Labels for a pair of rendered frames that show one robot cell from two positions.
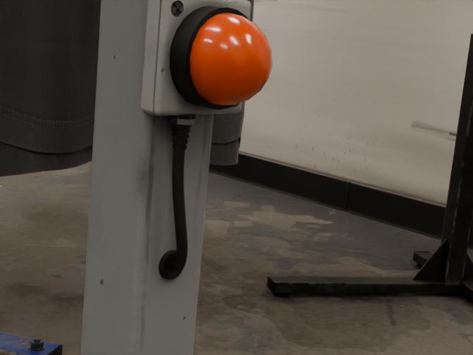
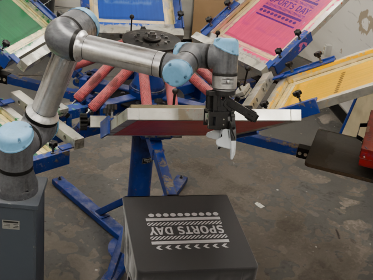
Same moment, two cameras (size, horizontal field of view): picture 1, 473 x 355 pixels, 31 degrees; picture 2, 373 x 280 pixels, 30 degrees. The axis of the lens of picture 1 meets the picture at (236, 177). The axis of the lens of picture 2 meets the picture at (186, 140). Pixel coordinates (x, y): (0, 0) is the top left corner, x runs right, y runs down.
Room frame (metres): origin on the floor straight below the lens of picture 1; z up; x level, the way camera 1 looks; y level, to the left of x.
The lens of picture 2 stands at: (-1.10, -0.81, 2.52)
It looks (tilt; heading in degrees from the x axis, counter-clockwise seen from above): 28 degrees down; 32
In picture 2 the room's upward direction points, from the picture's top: 7 degrees clockwise
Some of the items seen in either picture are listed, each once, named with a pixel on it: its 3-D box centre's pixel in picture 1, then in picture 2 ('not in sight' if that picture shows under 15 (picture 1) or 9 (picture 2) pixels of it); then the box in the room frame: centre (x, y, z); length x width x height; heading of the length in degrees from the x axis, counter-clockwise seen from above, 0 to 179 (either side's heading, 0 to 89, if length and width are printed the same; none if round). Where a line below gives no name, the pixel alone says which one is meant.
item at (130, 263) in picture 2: not in sight; (136, 263); (0.69, 0.45, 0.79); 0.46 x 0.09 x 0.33; 46
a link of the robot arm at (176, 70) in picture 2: not in sight; (114, 54); (0.40, 0.39, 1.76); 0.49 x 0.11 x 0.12; 107
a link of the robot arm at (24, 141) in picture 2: not in sight; (16, 145); (0.31, 0.71, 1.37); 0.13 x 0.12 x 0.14; 17
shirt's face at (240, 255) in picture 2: not in sight; (186, 229); (0.82, 0.32, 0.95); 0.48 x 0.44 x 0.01; 46
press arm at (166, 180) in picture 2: not in sight; (164, 175); (1.16, 0.67, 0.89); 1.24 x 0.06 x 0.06; 46
